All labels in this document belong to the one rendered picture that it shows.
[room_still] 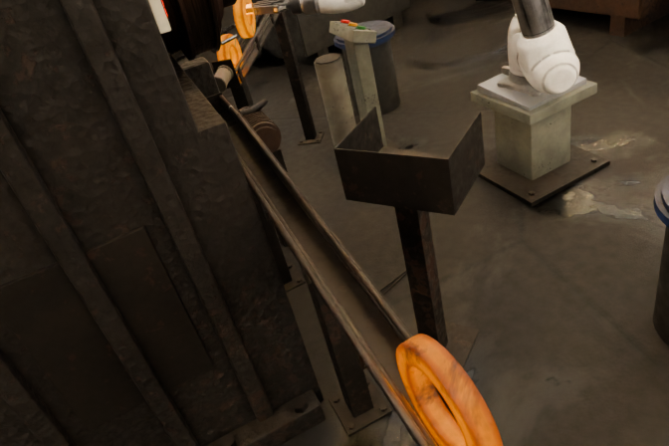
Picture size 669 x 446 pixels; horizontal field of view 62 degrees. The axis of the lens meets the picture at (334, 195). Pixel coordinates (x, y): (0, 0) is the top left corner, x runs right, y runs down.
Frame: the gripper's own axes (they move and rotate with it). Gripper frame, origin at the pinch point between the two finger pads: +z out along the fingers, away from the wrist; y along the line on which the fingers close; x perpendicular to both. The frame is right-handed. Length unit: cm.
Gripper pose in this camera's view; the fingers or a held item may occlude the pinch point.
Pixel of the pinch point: (244, 9)
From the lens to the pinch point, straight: 200.6
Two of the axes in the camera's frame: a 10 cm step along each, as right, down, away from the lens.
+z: -9.9, 0.8, 1.5
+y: 0.8, -5.6, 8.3
